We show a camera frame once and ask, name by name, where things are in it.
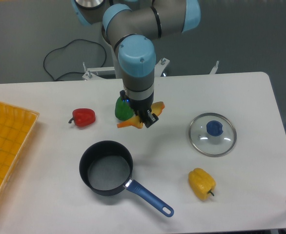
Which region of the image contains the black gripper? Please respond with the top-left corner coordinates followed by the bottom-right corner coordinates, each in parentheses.
top-left (120, 90), bottom-right (159, 128)

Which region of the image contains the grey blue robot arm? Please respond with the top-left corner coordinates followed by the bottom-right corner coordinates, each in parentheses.
top-left (72, 0), bottom-right (201, 129)

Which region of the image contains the green bell pepper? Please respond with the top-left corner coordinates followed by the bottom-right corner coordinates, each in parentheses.
top-left (115, 97), bottom-right (134, 121)

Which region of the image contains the red bell pepper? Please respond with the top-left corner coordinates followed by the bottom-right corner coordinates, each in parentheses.
top-left (68, 108), bottom-right (96, 127)

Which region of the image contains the glass lid blue knob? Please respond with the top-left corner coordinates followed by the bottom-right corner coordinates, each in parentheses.
top-left (188, 113), bottom-right (237, 157)

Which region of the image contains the yellow bell pepper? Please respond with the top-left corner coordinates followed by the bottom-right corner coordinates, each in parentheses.
top-left (188, 168), bottom-right (216, 201)

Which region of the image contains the yellow plastic basket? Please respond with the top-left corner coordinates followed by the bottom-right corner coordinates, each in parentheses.
top-left (0, 101), bottom-right (40, 194)

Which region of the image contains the black pot blue handle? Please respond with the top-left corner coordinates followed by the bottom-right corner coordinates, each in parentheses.
top-left (79, 140), bottom-right (174, 217)

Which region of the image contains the black cable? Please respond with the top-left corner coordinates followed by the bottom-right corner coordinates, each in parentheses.
top-left (43, 39), bottom-right (107, 81)

